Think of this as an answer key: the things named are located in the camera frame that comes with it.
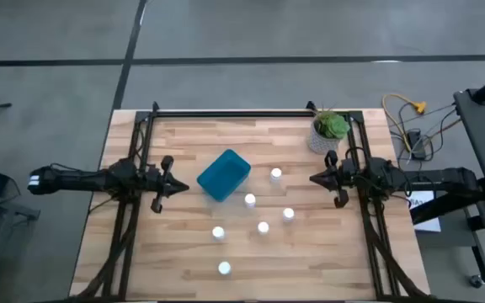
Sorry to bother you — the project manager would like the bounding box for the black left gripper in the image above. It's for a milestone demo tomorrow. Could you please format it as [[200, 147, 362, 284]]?
[[141, 154, 190, 215]]

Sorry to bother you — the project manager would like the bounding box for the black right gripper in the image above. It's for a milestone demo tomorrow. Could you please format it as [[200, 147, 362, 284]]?
[[309, 149, 353, 210]]

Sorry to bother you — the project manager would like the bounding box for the blue plastic basket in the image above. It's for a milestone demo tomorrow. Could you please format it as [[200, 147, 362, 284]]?
[[195, 148, 253, 203]]

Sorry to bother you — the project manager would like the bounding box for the white triangle-patterned plant pot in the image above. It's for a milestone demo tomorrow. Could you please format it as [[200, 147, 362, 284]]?
[[306, 120, 343, 156]]

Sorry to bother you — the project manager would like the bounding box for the black power strip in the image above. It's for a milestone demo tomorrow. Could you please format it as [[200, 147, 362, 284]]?
[[406, 129, 428, 161]]

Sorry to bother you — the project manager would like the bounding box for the white paper sheet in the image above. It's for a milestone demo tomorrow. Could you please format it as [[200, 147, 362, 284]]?
[[404, 189, 442, 233]]

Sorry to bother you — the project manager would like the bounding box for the black aluminium table frame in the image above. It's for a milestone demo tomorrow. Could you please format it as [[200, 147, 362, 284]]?
[[72, 100, 431, 303]]

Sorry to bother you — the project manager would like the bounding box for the black floor cable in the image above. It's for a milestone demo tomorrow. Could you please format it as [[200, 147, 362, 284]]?
[[392, 100, 465, 163]]

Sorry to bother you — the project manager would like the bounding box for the yellow extension cable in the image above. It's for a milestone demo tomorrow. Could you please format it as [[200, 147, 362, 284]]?
[[381, 93, 428, 152]]

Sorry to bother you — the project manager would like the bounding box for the black cart base frame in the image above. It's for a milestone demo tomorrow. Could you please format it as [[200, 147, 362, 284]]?
[[409, 178, 485, 291]]

